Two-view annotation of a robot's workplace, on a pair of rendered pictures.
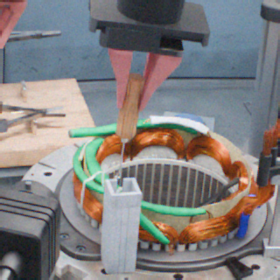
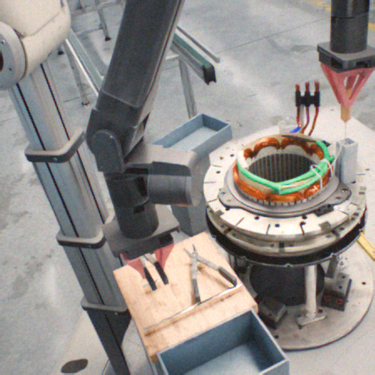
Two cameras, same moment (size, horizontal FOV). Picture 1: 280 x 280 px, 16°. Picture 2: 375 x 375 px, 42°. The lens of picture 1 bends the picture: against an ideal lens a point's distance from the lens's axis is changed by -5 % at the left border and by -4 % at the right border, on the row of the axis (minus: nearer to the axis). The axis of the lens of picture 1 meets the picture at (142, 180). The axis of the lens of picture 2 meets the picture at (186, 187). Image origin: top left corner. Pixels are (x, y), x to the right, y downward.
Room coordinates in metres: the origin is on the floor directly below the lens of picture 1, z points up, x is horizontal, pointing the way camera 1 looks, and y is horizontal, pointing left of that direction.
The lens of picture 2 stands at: (1.09, 0.73, 1.71)
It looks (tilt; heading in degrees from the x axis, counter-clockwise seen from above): 38 degrees down; 270
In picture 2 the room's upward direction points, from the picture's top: 12 degrees counter-clockwise
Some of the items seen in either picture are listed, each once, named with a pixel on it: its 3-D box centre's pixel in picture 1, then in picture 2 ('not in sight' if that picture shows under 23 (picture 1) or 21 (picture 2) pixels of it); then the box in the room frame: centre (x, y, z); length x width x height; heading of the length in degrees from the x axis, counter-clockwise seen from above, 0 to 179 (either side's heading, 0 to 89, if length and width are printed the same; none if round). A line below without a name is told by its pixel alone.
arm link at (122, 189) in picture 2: not in sight; (131, 182); (1.17, 0.21, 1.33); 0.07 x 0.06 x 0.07; 158
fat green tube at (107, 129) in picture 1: (134, 128); (255, 172); (0.97, 0.01, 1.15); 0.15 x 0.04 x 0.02; 105
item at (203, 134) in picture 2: not in sight; (189, 184); (1.09, -0.29, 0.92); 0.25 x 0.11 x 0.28; 35
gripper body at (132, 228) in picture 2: not in sight; (136, 215); (1.17, 0.20, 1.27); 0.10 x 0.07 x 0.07; 17
